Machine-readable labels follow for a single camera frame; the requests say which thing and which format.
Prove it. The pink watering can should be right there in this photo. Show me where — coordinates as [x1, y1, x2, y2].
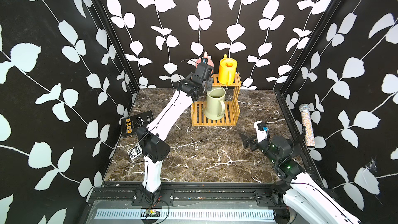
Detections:
[195, 51, 214, 67]

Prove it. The green watering can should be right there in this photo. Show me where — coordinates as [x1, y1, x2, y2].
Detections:
[204, 87, 226, 120]

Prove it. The yellow watering can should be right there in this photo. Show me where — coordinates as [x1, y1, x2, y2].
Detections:
[218, 54, 237, 86]

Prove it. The wooden slatted shelf rack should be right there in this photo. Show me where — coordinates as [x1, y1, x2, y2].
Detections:
[191, 73, 241, 126]

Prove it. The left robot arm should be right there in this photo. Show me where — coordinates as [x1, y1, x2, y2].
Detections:
[137, 57, 214, 205]

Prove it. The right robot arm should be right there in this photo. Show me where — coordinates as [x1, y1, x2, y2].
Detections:
[240, 130, 362, 224]

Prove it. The sprinkle filled clear tube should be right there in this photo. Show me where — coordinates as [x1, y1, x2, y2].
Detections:
[299, 104, 315, 148]

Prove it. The playing card box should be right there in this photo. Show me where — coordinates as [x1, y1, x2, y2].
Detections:
[127, 144, 143, 162]

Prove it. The small circuit board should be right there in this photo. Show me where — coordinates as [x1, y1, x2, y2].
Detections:
[143, 209, 161, 219]

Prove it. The white perforated strip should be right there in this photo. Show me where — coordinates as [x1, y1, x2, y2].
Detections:
[94, 208, 275, 222]

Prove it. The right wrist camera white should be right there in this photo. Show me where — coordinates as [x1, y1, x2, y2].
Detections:
[254, 121, 269, 143]

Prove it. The black front rail frame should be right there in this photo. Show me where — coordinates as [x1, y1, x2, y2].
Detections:
[80, 181, 346, 224]

